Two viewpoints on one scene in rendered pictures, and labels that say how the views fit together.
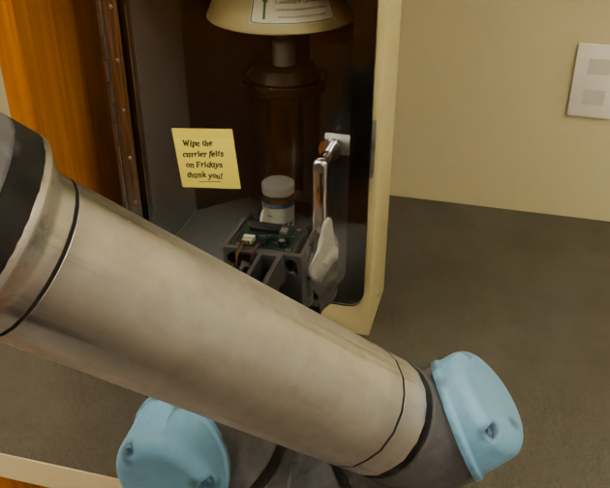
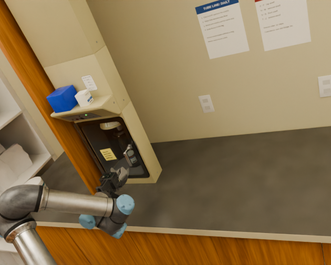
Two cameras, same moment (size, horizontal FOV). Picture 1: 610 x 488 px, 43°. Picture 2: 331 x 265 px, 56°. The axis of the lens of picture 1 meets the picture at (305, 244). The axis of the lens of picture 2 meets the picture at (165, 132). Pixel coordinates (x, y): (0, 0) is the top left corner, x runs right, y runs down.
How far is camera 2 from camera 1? 0.91 m
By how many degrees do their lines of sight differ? 15
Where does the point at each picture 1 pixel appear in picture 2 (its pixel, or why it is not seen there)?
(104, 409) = not seen: hidden behind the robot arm
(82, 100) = (83, 147)
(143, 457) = (80, 220)
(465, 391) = (118, 201)
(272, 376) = (81, 206)
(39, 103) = (72, 153)
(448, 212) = (184, 143)
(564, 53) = (196, 99)
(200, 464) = (88, 219)
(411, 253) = (172, 158)
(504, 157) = (195, 125)
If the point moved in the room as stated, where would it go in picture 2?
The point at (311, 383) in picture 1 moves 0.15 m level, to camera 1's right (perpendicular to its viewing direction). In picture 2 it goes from (88, 206) to (124, 199)
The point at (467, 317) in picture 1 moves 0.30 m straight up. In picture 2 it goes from (178, 173) to (160, 129)
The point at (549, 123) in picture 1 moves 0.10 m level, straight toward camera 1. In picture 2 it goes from (200, 115) to (196, 124)
